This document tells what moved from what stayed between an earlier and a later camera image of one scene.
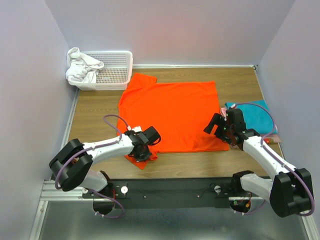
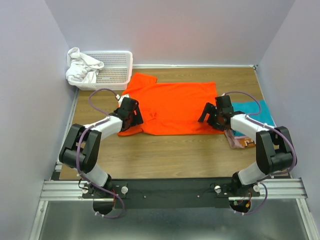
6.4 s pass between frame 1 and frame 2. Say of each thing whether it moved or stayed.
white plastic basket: stayed
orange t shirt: moved
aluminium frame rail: stayed
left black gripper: moved
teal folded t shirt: stayed
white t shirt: stayed
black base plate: stayed
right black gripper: moved
